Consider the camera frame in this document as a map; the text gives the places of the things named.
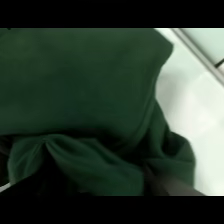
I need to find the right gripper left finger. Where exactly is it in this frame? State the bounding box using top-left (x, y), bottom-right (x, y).
top-left (3, 178), bottom-right (83, 196)

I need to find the green shirt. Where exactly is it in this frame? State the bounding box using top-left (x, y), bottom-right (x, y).
top-left (0, 28), bottom-right (197, 196)

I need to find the silver frame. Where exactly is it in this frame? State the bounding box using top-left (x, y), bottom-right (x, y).
top-left (171, 28), bottom-right (224, 86)

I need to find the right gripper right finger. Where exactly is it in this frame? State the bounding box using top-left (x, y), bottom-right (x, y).
top-left (143, 165), bottom-right (206, 196)

